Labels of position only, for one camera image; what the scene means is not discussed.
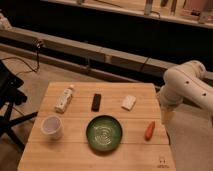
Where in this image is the green ceramic bowl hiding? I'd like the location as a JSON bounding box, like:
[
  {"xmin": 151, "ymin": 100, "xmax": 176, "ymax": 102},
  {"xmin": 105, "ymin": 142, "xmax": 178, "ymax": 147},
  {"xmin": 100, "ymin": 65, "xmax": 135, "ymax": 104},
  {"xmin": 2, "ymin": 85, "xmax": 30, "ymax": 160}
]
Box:
[{"xmin": 86, "ymin": 115, "xmax": 123, "ymax": 152}]

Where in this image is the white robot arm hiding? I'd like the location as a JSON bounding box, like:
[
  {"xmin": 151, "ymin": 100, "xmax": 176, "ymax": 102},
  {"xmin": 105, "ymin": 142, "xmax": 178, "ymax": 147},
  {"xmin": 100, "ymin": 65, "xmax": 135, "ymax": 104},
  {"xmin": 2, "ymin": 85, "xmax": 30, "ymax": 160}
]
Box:
[{"xmin": 158, "ymin": 60, "xmax": 213, "ymax": 124}]

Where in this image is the white plastic bottle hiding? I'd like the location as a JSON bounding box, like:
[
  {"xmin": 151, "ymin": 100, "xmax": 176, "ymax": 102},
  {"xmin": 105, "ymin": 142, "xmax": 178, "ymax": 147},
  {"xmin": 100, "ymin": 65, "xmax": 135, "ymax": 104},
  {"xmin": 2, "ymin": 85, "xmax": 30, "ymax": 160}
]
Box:
[{"xmin": 54, "ymin": 85, "xmax": 74, "ymax": 113}]

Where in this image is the black cable on floor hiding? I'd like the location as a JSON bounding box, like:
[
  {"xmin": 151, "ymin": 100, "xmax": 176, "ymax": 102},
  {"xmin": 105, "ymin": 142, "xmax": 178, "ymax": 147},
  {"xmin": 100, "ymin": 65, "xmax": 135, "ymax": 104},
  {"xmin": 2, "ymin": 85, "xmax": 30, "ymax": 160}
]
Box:
[{"xmin": 0, "ymin": 39, "xmax": 45, "ymax": 75}]

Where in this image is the orange carrot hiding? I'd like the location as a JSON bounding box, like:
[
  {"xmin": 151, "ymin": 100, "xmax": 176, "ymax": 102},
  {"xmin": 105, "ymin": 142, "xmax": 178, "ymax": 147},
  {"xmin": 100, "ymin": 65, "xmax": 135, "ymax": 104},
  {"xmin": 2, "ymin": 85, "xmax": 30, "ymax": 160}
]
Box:
[{"xmin": 144, "ymin": 122, "xmax": 155, "ymax": 141}]

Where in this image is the white rectangular block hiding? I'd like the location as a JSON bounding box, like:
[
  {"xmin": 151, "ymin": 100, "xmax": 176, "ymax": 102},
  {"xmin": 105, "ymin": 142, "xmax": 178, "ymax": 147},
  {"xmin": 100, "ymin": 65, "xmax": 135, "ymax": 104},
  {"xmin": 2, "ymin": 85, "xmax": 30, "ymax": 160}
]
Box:
[{"xmin": 121, "ymin": 95, "xmax": 136, "ymax": 111}]

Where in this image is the black rectangular block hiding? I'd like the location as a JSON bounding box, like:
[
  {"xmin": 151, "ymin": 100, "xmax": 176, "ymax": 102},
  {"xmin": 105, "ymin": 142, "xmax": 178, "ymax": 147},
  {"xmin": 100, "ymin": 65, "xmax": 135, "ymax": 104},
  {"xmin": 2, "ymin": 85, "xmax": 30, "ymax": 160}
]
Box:
[{"xmin": 91, "ymin": 94, "xmax": 101, "ymax": 112}]

